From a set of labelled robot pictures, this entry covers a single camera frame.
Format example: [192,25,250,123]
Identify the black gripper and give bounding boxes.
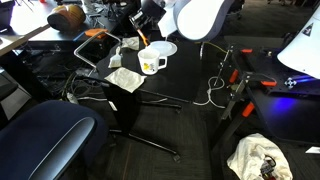
[129,10,153,30]

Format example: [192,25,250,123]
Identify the black breadboard robot base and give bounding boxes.
[233,50,320,146]

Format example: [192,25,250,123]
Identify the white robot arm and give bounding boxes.
[129,0,234,41]

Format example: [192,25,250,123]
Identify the white mug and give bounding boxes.
[138,48,167,75]

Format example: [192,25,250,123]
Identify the folded beige napkin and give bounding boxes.
[122,36,139,50]

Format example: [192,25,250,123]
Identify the white plate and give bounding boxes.
[149,41,177,57]

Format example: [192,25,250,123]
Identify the paint brush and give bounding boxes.
[109,46,122,68]

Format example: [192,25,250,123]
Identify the crumpled beige cloth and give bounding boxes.
[105,67,146,93]

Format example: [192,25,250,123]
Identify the lower orange clamp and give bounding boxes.
[221,80,255,120]

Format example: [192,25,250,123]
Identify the orange clamp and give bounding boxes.
[221,80,255,120]
[231,49,277,87]

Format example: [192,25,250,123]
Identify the upper orange clamp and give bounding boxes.
[231,49,277,87]

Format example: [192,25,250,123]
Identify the navy foreground chair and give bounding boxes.
[0,100,109,180]

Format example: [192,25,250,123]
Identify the white rag on floor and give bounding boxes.
[227,133,293,180]

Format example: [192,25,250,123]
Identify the white cable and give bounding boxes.
[192,75,228,110]

